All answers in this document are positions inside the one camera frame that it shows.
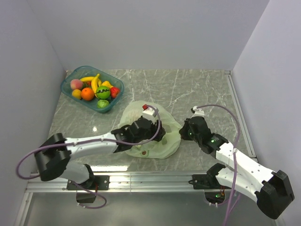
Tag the yellow fruit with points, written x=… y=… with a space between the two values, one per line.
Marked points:
x=95 y=82

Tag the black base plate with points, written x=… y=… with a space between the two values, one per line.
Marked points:
x=204 y=182
x=101 y=182

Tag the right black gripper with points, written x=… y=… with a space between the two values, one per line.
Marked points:
x=183 y=131

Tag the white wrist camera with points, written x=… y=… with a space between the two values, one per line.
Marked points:
x=197 y=112
x=149 y=112

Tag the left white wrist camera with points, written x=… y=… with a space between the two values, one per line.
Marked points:
x=149 y=112

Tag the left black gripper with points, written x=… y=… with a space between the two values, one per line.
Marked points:
x=154 y=131

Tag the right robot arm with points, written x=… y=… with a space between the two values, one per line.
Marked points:
x=272 y=191

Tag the small yellow lemon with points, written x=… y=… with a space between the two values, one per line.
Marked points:
x=76 y=94

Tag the blue transparent plastic tray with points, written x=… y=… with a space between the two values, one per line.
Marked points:
x=86 y=71

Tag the green apple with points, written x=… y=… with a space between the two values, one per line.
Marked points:
x=102 y=92

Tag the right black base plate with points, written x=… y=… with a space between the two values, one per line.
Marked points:
x=204 y=182

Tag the black box under rail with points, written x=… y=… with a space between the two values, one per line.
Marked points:
x=83 y=198

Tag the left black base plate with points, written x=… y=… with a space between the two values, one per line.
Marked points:
x=101 y=182

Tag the orange fruit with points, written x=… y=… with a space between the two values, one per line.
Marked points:
x=87 y=94

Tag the yellow banana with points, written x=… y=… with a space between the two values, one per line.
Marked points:
x=87 y=79

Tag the red strawberry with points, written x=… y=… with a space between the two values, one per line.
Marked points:
x=114 y=92

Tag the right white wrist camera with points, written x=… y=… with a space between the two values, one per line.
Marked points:
x=197 y=112

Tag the yellow pear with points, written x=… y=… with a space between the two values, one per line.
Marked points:
x=107 y=84

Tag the right side aluminium rail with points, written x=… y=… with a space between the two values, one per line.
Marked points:
x=241 y=119

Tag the light green plastic bag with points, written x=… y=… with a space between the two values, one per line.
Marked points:
x=153 y=150

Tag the aluminium mounting rail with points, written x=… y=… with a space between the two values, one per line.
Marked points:
x=126 y=182

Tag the pink peach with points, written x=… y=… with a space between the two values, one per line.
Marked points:
x=76 y=84

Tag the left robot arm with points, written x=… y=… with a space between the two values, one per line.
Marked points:
x=58 y=154

